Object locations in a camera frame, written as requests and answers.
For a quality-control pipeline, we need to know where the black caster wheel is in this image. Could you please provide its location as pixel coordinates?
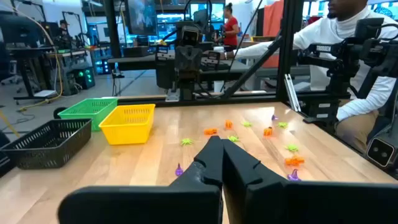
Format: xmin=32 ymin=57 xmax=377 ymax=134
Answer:
xmin=52 ymin=106 xmax=68 ymax=120

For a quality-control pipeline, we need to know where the silver metal bracket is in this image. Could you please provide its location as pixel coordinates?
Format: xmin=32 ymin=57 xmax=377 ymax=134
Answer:
xmin=284 ymin=73 xmax=302 ymax=113

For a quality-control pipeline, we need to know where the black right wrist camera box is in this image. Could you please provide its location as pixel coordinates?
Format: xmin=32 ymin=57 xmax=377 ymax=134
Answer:
xmin=179 ymin=24 xmax=201 ymax=47

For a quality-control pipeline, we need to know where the black table-level camera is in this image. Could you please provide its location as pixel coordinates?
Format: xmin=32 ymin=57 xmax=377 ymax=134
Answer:
xmin=365 ymin=124 xmax=398 ymax=171

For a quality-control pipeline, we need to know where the black plastic mesh basket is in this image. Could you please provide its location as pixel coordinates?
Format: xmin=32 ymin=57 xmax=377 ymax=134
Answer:
xmin=0 ymin=118 xmax=93 ymax=170

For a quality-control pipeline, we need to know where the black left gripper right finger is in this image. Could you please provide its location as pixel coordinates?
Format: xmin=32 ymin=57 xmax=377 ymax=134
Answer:
xmin=222 ymin=138 xmax=398 ymax=224

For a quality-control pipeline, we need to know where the orange panel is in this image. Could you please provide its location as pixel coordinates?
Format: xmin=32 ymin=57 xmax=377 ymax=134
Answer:
xmin=262 ymin=0 xmax=285 ymax=68

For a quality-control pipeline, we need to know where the green plastic mesh basket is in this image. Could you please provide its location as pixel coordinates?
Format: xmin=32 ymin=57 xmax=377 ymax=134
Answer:
xmin=57 ymin=98 xmax=119 ymax=132

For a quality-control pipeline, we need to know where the black monitor screen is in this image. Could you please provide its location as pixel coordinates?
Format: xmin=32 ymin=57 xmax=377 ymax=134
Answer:
xmin=125 ymin=0 xmax=159 ymax=36

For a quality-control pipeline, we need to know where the yellow cable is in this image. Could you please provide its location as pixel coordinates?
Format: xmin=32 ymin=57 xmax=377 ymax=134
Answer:
xmin=0 ymin=2 xmax=65 ymax=113

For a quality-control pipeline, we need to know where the black desk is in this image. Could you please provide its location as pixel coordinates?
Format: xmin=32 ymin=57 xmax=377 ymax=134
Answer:
xmin=4 ymin=45 xmax=58 ymax=105

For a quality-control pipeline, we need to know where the black workbench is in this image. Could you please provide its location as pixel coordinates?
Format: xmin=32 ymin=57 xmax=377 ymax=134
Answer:
xmin=107 ymin=54 xmax=249 ymax=91

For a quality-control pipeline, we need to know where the yellow plastic mesh basket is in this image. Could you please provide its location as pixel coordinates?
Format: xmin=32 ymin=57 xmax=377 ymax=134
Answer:
xmin=98 ymin=103 xmax=156 ymax=146

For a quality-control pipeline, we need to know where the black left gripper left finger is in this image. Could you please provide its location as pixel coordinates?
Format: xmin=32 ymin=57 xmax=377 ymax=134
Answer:
xmin=57 ymin=136 xmax=224 ymax=224

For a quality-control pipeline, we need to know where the person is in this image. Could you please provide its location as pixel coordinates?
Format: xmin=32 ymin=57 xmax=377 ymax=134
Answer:
xmin=57 ymin=19 xmax=72 ymax=41
xmin=223 ymin=0 xmax=398 ymax=153
xmin=217 ymin=2 xmax=240 ymax=52

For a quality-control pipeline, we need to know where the white flat box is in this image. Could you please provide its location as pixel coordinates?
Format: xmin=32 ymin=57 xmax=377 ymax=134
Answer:
xmin=33 ymin=89 xmax=58 ymax=98

